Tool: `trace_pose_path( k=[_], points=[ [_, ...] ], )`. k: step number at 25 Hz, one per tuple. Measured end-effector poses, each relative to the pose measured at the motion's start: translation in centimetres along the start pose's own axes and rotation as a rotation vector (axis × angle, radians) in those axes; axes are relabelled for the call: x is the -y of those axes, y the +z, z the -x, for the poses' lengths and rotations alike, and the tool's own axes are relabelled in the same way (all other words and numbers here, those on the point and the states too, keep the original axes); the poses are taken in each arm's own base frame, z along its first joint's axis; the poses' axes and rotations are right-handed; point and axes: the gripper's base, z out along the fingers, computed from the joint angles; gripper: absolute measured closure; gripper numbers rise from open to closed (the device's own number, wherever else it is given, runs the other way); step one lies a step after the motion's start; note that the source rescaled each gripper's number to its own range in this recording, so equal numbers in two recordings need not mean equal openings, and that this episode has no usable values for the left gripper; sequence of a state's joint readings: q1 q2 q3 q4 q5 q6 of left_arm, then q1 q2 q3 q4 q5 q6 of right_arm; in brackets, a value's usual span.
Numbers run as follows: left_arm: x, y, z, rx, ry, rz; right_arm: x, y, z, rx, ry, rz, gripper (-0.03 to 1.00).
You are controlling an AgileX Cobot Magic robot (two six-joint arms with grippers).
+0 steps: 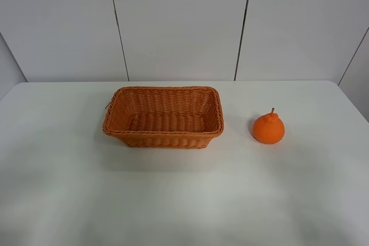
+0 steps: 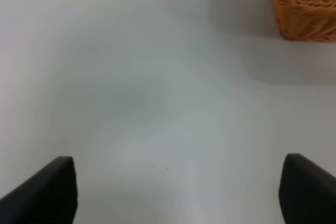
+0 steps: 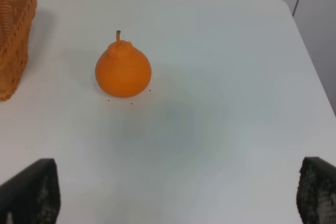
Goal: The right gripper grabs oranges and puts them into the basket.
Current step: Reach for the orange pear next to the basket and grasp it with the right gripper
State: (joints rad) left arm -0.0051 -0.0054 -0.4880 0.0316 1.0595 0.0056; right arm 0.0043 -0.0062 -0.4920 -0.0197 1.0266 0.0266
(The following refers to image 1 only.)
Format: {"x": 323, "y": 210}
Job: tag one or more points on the orange fruit with stem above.
{"x": 268, "y": 128}

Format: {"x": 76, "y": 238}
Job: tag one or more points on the orange wicker basket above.
{"x": 186, "y": 117}

